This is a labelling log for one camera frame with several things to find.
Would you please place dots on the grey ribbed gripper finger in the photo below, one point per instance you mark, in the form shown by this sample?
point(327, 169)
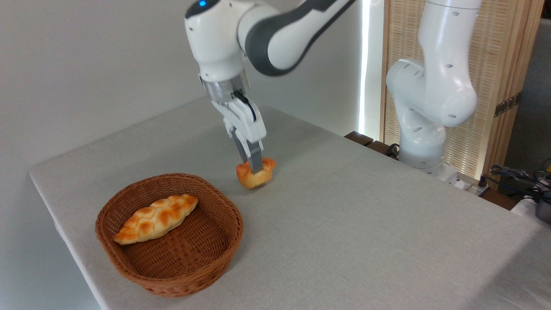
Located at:
point(256, 157)
point(229, 128)

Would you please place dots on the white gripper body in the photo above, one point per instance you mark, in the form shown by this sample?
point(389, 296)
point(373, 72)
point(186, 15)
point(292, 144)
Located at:
point(243, 120)

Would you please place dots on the small round muffin bread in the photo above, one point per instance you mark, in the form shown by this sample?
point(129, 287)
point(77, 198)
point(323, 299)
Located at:
point(246, 178)

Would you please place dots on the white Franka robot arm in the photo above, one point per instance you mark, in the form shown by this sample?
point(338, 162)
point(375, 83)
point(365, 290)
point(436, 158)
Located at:
point(275, 38)

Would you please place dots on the long braided bread loaf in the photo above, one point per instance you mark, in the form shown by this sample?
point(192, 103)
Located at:
point(155, 218)

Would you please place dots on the brown woven wicker basket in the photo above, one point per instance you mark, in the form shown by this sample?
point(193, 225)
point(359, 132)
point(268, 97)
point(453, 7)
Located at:
point(189, 254)

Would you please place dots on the grey tablecloth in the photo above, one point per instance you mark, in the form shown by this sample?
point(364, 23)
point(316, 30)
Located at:
point(344, 224)

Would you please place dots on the dark brown wooden furniture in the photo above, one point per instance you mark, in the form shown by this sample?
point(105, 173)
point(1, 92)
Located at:
point(366, 140)

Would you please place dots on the black metal screen hinge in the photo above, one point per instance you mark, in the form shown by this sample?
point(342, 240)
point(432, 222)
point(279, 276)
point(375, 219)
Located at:
point(508, 104)

